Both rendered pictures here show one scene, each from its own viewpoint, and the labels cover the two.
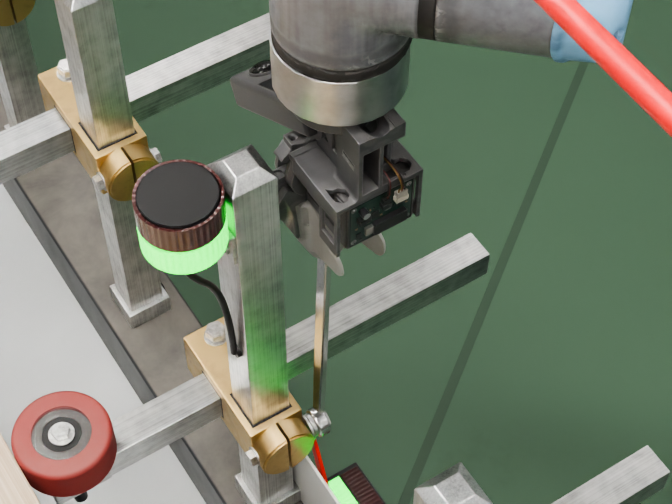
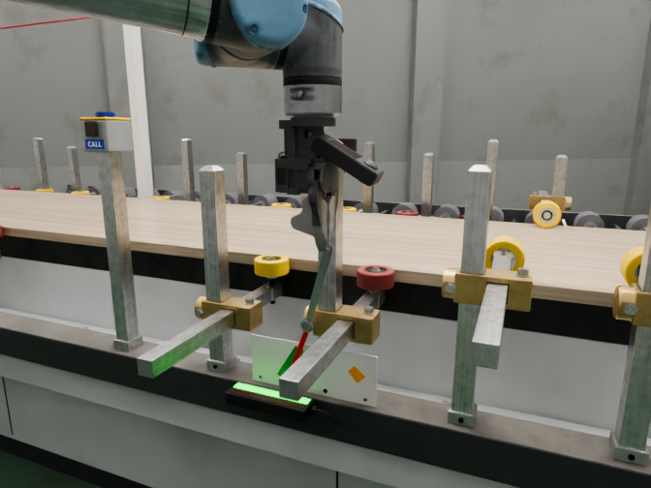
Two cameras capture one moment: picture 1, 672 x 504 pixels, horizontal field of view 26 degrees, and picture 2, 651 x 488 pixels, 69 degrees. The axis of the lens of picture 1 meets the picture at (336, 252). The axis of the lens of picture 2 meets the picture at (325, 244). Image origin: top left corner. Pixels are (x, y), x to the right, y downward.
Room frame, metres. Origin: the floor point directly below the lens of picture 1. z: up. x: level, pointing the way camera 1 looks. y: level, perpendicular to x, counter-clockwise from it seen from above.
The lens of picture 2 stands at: (1.29, -0.43, 1.19)
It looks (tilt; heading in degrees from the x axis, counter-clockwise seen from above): 13 degrees down; 145
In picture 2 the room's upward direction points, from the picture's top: straight up
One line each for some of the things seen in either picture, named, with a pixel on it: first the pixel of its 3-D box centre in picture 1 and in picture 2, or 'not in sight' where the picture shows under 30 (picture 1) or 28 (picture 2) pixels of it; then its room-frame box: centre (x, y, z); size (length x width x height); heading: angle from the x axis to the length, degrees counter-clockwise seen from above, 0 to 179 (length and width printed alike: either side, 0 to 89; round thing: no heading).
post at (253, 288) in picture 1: (257, 356); (330, 272); (0.61, 0.06, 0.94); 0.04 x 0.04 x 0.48; 32
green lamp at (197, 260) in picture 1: (182, 228); not in sight; (0.58, 0.10, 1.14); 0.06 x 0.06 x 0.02
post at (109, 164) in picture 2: not in sight; (118, 253); (0.18, -0.21, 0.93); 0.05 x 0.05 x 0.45; 32
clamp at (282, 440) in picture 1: (245, 397); (342, 321); (0.63, 0.08, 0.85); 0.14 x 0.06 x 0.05; 32
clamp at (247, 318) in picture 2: not in sight; (228, 311); (0.42, -0.06, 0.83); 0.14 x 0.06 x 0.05; 32
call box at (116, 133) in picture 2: not in sight; (107, 136); (0.18, -0.21, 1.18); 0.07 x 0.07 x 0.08; 32
